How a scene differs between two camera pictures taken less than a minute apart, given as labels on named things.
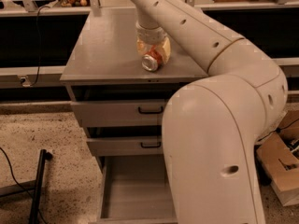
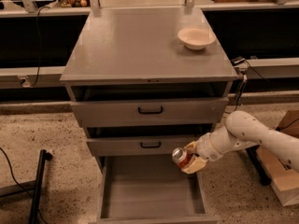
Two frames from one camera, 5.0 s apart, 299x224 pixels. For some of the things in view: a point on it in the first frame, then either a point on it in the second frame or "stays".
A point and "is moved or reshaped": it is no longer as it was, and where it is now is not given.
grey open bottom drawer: x=135 y=189 stays
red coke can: x=151 y=60 is moved or reshaped
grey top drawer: x=120 y=114 stays
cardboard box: x=281 y=161 stays
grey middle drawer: x=126 y=146 stays
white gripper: x=151 y=35 → x=206 y=149
